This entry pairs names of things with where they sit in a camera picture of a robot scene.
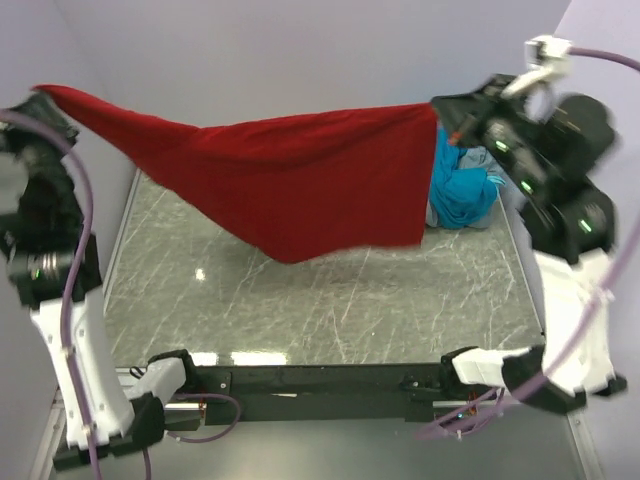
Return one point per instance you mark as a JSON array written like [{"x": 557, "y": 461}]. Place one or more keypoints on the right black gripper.
[{"x": 462, "y": 116}]

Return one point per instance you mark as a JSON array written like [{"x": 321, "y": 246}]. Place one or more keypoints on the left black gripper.
[{"x": 9, "y": 134}]

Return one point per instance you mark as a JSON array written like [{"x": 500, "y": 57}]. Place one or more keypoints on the red t shirt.
[{"x": 295, "y": 187}]

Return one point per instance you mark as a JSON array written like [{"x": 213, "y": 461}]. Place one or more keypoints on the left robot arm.
[{"x": 52, "y": 261}]

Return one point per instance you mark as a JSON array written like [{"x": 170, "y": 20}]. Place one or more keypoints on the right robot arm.
[{"x": 572, "y": 228}]

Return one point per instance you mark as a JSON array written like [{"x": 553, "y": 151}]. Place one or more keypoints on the grey blue t shirt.
[{"x": 478, "y": 157}]

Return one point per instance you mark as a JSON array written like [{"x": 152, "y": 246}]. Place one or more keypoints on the teal blue t shirt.
[{"x": 460, "y": 198}]

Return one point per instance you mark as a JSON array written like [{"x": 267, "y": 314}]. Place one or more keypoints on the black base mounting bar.
[{"x": 324, "y": 392}]

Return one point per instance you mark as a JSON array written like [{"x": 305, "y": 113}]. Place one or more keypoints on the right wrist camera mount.
[{"x": 547, "y": 60}]

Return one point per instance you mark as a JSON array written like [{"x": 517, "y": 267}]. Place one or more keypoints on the aluminium frame rail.
[{"x": 173, "y": 408}]

